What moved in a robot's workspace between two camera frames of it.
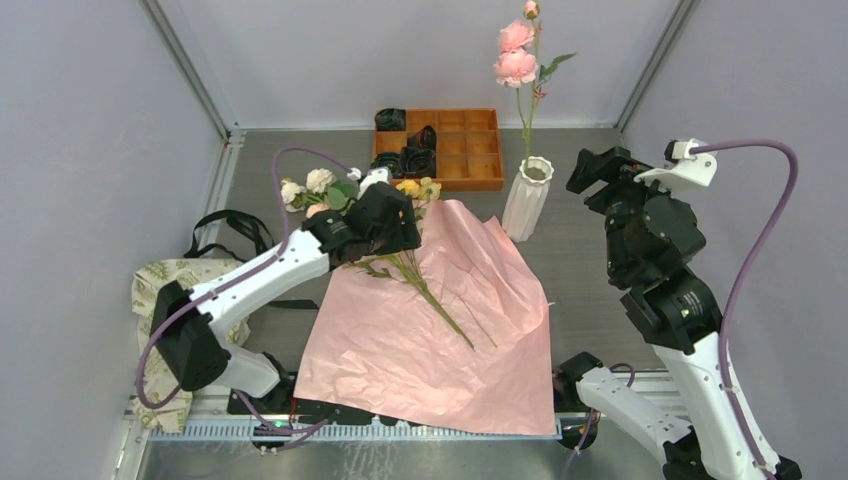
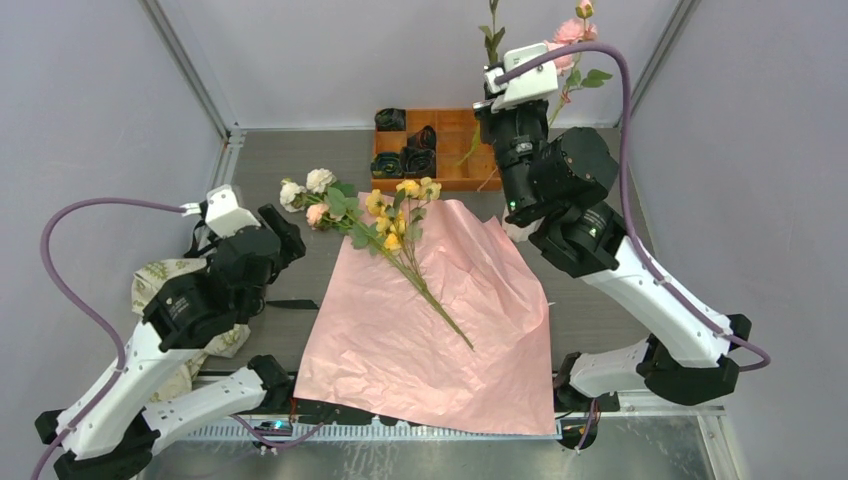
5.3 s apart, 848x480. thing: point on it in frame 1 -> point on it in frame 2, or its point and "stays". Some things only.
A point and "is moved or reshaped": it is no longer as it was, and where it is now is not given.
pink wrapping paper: (446, 337) stays
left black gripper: (397, 243) -> (295, 246)
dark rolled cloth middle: (426, 137) stays
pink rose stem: (518, 65) is moved or reshaped
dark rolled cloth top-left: (390, 119) stays
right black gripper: (615, 167) -> (487, 117)
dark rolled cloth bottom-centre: (414, 162) stays
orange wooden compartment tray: (468, 147) stays
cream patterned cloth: (148, 278) stays
